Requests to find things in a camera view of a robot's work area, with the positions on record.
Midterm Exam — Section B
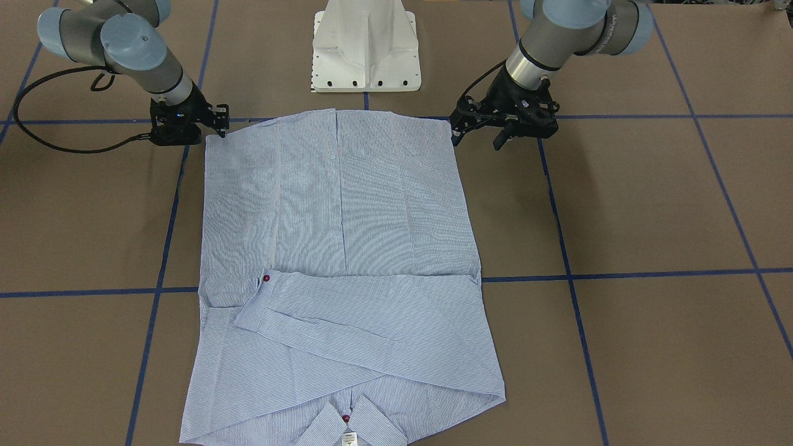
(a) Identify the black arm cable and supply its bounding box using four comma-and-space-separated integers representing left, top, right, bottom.
12, 65, 156, 154

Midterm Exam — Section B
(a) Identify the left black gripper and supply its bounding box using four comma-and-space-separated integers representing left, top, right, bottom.
449, 65, 559, 147

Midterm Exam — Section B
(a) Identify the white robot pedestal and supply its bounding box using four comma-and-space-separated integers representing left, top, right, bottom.
311, 1, 422, 94

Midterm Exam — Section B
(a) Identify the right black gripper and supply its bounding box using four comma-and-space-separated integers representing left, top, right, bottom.
149, 87, 230, 146

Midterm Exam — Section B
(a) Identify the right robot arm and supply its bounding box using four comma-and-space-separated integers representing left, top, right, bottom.
37, 1, 229, 146

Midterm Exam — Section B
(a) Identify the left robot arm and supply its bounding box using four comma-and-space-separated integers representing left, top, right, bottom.
449, 1, 654, 150

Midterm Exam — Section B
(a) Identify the light blue striped shirt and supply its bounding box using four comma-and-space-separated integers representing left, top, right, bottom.
180, 109, 506, 445

